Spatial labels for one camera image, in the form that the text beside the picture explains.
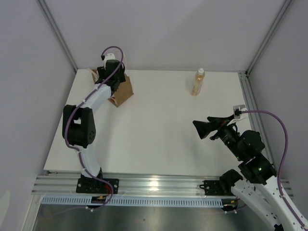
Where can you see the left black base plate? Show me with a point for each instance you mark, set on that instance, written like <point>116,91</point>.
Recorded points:
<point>92,186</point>

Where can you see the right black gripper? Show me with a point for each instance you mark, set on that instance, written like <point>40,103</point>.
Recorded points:
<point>203,128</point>

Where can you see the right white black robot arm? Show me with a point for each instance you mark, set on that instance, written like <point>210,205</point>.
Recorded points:
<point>256,183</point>

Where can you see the aluminium mounting rail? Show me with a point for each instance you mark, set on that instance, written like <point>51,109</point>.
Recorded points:
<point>140,185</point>

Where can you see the right side aluminium rail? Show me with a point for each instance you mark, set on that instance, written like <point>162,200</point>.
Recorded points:
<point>255,118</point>

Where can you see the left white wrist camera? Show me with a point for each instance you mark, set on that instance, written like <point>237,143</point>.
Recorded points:
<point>107,57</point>

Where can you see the amber liquid clear bottle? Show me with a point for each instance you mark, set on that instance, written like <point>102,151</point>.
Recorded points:
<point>199,77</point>

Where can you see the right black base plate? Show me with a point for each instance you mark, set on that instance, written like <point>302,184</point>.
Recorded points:
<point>216,188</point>

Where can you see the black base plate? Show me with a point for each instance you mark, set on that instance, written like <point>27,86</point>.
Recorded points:
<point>92,186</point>
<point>216,188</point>

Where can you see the aluminium frame post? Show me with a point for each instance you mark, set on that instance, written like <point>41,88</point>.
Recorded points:
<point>46,12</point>
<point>269,35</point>

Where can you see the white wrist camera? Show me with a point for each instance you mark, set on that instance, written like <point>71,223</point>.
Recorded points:
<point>238,112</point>
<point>107,57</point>

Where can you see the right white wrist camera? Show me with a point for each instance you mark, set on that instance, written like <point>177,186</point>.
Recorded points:
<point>238,112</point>

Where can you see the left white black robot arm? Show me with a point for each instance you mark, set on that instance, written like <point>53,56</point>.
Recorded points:
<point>79,129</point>

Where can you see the left aluminium frame post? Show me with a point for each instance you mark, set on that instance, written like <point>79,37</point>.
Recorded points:
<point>46,12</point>

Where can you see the right aluminium frame post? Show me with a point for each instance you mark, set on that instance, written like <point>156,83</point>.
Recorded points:
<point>269,35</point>

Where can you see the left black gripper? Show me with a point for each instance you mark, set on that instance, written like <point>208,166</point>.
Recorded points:
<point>100,71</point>

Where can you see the white slotted cable duct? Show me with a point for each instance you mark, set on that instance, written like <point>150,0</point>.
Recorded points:
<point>132,201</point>

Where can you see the brown canvas tote bag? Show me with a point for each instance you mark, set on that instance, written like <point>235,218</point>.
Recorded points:
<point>124,91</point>

